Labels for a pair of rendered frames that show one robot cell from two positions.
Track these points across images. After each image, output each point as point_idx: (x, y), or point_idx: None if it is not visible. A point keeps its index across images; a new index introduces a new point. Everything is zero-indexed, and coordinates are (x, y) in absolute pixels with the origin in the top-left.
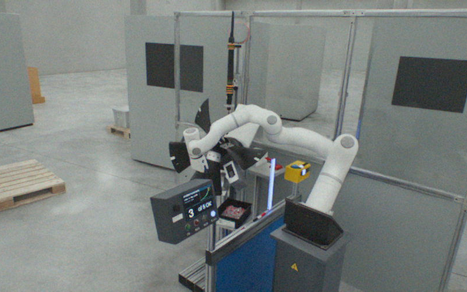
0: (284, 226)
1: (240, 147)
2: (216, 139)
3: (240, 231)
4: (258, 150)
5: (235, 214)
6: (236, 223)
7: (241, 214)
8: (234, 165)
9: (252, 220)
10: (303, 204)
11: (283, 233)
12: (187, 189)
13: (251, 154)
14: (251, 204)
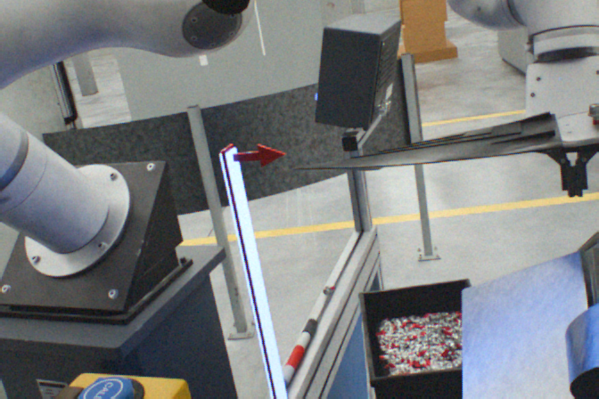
0: (184, 277)
1: (496, 142)
2: None
3: (332, 284)
4: (356, 162)
5: (414, 348)
6: (372, 310)
7: (391, 360)
8: (551, 278)
9: (316, 323)
10: (111, 164)
11: (187, 257)
12: (345, 18)
13: (381, 151)
14: (370, 378)
